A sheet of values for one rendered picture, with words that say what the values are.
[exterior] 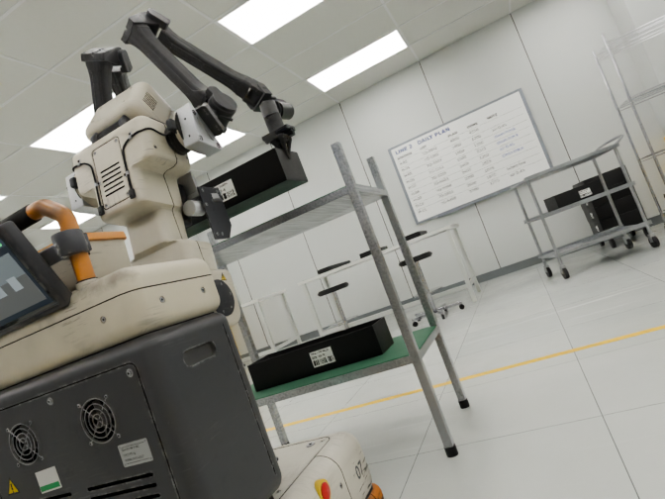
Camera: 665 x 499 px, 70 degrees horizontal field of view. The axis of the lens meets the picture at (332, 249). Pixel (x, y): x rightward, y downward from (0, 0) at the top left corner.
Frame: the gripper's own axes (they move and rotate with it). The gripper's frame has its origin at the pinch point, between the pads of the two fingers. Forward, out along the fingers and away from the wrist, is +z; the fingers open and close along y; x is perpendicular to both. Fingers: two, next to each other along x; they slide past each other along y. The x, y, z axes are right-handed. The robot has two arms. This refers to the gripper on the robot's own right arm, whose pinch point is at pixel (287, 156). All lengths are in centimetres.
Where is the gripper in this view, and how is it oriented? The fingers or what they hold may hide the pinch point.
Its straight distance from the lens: 163.0
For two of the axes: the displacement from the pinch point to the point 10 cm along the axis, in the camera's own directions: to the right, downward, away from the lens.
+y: -8.6, 3.6, 3.6
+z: 3.7, 9.3, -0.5
